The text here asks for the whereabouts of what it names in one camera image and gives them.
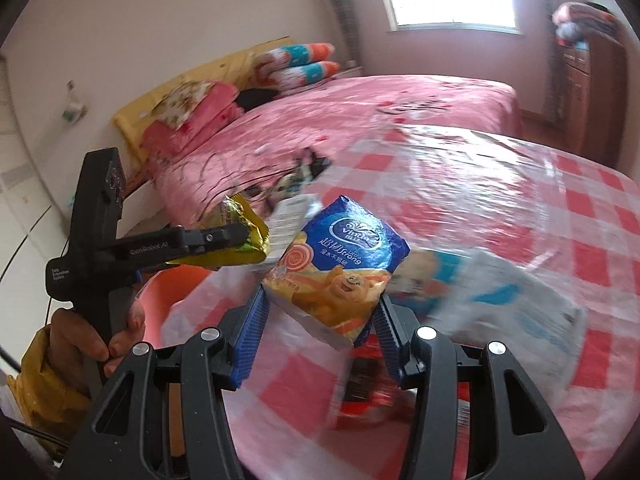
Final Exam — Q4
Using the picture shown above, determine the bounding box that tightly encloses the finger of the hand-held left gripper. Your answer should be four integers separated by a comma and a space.
180, 222, 251, 256

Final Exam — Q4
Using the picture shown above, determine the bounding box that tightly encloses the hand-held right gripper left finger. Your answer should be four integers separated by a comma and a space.
70, 290, 271, 480

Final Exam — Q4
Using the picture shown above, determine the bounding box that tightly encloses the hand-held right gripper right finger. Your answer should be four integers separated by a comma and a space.
372, 297, 583, 480

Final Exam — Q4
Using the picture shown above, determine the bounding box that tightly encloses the yellow green snack packet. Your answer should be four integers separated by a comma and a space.
172, 195, 273, 271

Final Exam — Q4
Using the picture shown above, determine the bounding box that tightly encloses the pink plastic bin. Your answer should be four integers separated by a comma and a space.
137, 265, 221, 341

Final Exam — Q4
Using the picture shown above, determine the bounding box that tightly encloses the blue orange tissue packet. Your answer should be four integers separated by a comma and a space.
262, 195, 411, 351

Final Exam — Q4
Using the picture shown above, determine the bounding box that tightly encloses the person's left hand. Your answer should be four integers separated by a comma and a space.
47, 305, 146, 376

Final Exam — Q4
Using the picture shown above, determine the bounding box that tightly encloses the red packet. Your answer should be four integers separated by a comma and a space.
335, 345, 471, 431

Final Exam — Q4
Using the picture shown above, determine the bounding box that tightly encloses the white wardrobe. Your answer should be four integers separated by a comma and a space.
0, 50, 66, 286

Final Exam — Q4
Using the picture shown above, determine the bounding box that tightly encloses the white printed packet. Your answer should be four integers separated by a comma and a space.
267, 195, 321, 261

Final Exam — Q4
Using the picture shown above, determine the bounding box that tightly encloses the blue cartoon packet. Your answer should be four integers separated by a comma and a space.
395, 250, 481, 316

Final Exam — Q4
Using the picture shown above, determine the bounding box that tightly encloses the beige power strip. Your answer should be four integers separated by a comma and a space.
272, 157, 321, 196

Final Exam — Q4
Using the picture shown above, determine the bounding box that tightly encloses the black plug-in charger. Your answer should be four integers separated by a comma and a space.
300, 147, 331, 176

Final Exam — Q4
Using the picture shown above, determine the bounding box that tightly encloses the white blue packet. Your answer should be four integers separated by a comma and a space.
430, 250, 588, 391

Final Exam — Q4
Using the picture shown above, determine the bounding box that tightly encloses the pink folded blanket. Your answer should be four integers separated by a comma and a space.
142, 82, 241, 161

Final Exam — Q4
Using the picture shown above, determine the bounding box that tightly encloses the floral pillow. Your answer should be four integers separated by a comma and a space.
152, 80, 213, 131

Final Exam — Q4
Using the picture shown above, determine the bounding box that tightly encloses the black cloth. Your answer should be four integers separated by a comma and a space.
235, 87, 281, 111

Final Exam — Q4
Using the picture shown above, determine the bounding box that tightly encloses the yellow headboard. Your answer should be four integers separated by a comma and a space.
112, 36, 293, 161

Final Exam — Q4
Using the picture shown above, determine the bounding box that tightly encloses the bed with pink sheet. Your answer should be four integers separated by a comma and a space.
142, 74, 523, 231

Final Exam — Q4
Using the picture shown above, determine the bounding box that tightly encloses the striped folded blanket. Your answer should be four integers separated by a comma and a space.
265, 60, 343, 91

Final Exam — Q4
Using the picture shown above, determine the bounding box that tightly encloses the red checked tablecloth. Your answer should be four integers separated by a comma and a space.
160, 125, 640, 480

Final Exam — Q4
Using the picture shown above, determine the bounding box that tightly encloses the grey curtain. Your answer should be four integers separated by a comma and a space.
320, 0, 363, 68

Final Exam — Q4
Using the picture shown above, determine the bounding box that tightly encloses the brown wooden cabinet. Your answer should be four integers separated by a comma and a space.
555, 35, 628, 161

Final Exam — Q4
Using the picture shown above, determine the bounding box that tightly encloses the grey blue folded quilt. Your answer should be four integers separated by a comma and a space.
555, 22, 593, 47

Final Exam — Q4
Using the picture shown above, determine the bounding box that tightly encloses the pink folded quilt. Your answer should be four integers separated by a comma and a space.
552, 2, 618, 33

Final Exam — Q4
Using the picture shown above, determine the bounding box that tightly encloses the wall hanging pouch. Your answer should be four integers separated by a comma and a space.
60, 82, 88, 123

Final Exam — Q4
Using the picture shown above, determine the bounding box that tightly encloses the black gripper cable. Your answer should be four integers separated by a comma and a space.
7, 417, 68, 448

